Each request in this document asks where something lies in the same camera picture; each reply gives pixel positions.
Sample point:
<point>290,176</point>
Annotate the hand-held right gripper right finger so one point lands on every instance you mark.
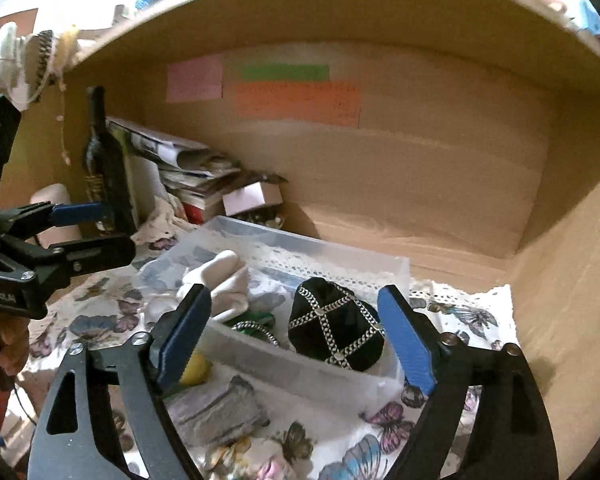
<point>406,342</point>

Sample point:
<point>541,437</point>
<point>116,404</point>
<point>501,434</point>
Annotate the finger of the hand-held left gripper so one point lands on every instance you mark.
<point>100,252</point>
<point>80,213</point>

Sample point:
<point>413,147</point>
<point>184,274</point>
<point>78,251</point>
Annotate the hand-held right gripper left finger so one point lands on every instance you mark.
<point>180,342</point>

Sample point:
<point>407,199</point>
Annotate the clear plastic storage box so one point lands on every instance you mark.
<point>305,375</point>

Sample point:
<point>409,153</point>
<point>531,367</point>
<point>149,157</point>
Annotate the yellow soft ball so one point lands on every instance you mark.
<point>198,367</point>

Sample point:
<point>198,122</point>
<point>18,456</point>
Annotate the person's left hand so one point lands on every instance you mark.
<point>12,345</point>

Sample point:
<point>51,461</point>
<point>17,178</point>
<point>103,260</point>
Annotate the beige paper roll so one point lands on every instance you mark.
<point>52,192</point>

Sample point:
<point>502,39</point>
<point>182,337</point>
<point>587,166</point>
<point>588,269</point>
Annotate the dark glass bottle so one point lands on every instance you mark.
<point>107,160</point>

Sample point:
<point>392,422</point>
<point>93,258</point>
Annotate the white socks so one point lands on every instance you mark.
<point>225,285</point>

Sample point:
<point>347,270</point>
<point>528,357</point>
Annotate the grey folded cloth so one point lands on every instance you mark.
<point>215,410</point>

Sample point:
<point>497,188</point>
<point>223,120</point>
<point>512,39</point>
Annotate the white knitted hanging cloth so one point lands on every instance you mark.
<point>10,55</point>

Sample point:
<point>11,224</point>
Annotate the stack of magazines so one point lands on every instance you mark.
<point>190,160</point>

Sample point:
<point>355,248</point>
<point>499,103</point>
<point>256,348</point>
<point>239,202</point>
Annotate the butterfly printed tablecloth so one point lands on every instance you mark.
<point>330,440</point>

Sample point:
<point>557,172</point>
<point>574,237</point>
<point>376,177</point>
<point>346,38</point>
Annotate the small white cardboard box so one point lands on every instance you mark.
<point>252,197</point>

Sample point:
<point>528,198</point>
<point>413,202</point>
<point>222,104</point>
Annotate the pink paper note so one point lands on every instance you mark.
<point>195,79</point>

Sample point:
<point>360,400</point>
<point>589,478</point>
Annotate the wooden shelf cabinet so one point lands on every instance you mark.
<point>430,160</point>

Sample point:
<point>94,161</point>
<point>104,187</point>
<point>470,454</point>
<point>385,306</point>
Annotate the orange paper note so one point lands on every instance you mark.
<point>295,105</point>

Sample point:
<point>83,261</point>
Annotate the green paper note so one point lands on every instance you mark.
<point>285,72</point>

